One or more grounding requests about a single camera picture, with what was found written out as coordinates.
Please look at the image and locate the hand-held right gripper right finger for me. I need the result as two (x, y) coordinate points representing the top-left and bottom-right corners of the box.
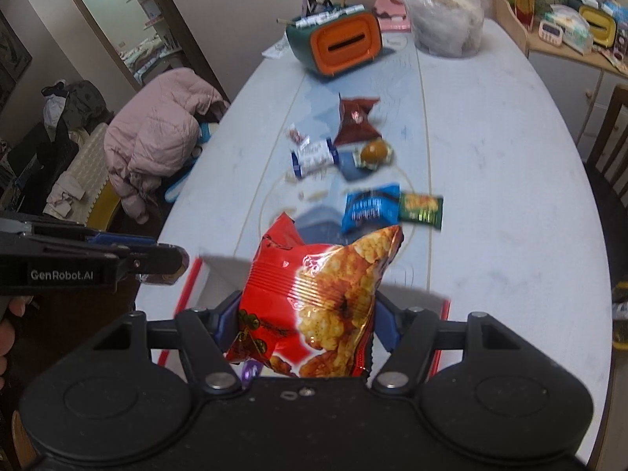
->
(371, 293), (524, 390)

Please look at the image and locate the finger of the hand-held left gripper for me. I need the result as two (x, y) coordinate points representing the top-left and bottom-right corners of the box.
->
(73, 227), (159, 249)
(104, 242), (190, 286)

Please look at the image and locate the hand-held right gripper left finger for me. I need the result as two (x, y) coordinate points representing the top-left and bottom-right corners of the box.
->
(92, 293), (245, 396)

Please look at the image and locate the round chocolate snack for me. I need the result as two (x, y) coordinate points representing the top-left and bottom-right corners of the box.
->
(139, 271), (181, 286)

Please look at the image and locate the white red cardboard box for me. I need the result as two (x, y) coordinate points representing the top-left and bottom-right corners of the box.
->
(152, 254), (452, 378)

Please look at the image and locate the red puffed snack bag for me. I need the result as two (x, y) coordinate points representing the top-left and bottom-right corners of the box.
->
(225, 212), (404, 378)

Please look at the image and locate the blue cookie snack packet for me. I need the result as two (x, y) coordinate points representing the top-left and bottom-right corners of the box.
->
(342, 184), (400, 235)

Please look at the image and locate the green cracker snack packet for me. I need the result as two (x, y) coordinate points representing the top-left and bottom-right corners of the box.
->
(397, 192), (444, 230)

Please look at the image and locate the blue white snack packet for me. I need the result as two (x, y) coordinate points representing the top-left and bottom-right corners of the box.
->
(290, 140), (339, 180)

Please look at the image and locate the dark red snack bag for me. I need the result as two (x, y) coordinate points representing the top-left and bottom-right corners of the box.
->
(336, 95), (382, 147)

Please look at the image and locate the person's left hand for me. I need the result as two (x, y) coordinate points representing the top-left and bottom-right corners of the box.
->
(0, 297), (27, 390)

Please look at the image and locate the cream quilted yellow cushion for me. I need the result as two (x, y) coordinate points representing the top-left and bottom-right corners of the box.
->
(44, 122), (123, 227)

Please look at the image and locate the pink padded jacket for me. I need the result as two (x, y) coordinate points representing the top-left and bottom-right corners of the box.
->
(104, 69), (227, 224)

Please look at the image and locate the dark clothes pile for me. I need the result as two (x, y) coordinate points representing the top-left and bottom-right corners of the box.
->
(42, 81), (115, 134)

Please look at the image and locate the shelving unit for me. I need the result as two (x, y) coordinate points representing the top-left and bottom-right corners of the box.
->
(105, 0), (187, 84)

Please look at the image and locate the wooden chair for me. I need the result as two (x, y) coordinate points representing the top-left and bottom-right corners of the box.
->
(584, 83), (628, 354)

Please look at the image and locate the green orange tissue box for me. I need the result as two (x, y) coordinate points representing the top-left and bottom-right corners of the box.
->
(285, 4), (383, 79)

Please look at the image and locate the white cabinet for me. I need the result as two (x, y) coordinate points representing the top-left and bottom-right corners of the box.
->
(527, 51), (628, 145)

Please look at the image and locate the white tube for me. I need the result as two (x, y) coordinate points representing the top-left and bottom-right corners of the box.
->
(293, 5), (364, 29)

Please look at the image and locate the pink box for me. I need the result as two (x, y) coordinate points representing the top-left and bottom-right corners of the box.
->
(373, 0), (413, 33)

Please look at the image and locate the clear plastic bag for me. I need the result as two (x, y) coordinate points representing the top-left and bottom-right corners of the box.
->
(398, 0), (486, 57)

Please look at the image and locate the wooden corner organizer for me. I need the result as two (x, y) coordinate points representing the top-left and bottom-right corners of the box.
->
(493, 0), (628, 78)

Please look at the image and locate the pink white timer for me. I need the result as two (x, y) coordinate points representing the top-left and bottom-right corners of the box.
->
(538, 20), (565, 45)

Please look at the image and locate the yellow drink bottle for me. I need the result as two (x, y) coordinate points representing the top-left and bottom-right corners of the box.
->
(513, 0), (537, 31)

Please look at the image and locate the tissue pack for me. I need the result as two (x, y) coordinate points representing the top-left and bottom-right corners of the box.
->
(549, 5), (594, 55)

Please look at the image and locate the yellow tissue box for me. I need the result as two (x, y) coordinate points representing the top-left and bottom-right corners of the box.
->
(578, 4), (618, 45)

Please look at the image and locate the framed wall picture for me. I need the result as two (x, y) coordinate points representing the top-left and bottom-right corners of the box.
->
(0, 10), (33, 105)

